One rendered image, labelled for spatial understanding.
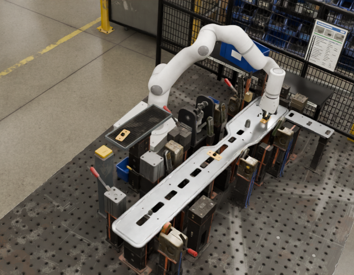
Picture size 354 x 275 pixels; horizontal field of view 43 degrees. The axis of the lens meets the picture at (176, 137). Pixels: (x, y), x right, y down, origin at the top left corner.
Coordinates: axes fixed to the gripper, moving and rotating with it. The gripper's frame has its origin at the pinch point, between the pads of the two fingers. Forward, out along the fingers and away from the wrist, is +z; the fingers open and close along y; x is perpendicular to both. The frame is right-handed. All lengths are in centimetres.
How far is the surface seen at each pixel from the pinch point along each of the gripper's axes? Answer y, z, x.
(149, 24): -217, 76, 149
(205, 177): 1, 3, -63
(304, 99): 10.7, -2.9, 27.2
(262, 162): 13.4, 14.2, -22.0
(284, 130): 15.2, -1.4, -6.5
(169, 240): 14, -3, -109
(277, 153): 15.5, 15.0, -7.9
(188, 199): 3, 3, -81
